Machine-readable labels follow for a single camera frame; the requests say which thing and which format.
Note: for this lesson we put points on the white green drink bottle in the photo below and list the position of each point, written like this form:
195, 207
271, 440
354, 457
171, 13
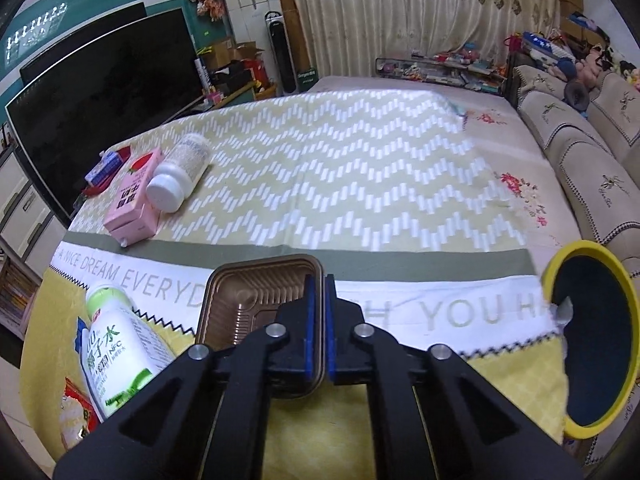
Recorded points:
120, 350

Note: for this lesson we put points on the beige fabric sofa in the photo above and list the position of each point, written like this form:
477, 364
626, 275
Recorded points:
590, 160

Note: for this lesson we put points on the blue white wrapper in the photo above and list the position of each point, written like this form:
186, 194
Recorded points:
80, 335

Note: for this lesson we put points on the stack of cardboard boxes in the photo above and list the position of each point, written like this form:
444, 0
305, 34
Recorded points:
570, 7

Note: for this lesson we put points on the dark green box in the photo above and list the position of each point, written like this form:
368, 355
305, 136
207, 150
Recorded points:
306, 79

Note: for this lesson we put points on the beige patterned curtain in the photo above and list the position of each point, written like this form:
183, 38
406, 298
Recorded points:
400, 20

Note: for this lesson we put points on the dark neck pillow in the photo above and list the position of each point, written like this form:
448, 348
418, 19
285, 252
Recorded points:
576, 94

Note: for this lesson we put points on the pile of plush toys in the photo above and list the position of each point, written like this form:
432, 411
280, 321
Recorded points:
625, 67

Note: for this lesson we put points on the open cardboard box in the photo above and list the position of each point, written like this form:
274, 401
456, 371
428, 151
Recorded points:
249, 52
218, 52

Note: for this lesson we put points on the floral white sheet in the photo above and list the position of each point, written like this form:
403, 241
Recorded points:
525, 160

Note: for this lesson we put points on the yellow rimmed dark waste bin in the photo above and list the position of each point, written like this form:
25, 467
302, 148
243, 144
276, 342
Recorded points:
590, 335

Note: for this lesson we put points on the large black television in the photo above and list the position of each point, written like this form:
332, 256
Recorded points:
100, 110

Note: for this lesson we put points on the white pill bottle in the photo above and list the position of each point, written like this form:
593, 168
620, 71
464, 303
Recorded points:
180, 170

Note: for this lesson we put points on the cluttered glass coffee table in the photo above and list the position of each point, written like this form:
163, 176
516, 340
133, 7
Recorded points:
440, 72

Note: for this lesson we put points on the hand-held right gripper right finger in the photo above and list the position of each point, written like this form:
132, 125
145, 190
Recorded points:
331, 340

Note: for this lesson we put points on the white drawer cabinet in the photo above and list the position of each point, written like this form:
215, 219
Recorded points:
25, 210

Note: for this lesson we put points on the red flat box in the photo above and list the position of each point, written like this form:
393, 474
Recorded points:
95, 189

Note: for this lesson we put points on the white long box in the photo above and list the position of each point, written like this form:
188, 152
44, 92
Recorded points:
201, 75

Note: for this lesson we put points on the white tower fan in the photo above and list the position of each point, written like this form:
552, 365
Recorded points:
280, 55

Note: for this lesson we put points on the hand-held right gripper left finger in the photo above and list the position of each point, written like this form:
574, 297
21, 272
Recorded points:
309, 340

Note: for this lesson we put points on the red snack packet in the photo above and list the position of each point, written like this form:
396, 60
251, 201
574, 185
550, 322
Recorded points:
75, 410

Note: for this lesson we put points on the pink drink carton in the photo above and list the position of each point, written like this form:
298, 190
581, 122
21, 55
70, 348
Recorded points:
130, 200

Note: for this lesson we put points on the shelf of books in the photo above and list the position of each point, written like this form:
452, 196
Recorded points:
20, 300

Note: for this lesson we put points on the blue star print bag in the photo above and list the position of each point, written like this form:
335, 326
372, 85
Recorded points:
539, 45

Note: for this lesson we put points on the brown plastic tray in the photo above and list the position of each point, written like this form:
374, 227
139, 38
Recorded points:
245, 290

